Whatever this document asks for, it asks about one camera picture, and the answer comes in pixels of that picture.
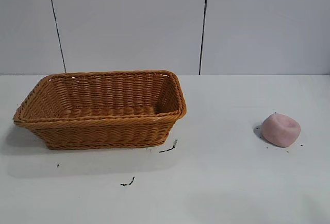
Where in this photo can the brown woven wicker basket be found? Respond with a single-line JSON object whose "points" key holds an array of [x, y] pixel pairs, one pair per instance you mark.
{"points": [[103, 131]]}

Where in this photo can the pink peach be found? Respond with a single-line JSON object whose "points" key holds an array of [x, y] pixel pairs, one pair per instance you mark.
{"points": [[281, 130]]}

